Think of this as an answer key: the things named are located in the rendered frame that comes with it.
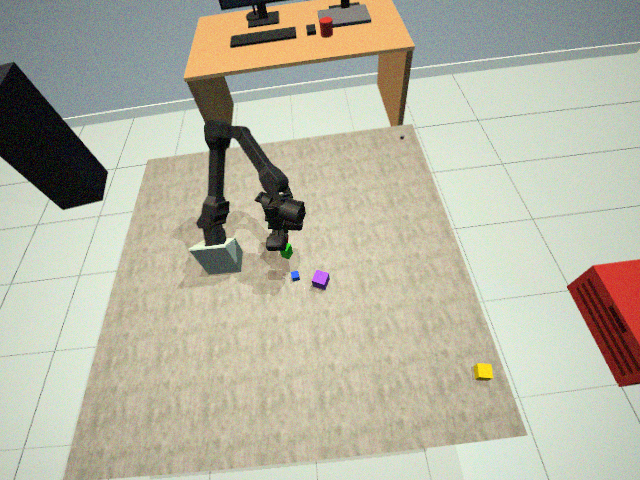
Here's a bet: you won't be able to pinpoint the purple block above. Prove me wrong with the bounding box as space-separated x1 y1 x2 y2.
312 270 330 290

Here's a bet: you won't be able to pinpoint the small yellow block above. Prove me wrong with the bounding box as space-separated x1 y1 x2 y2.
474 363 493 381

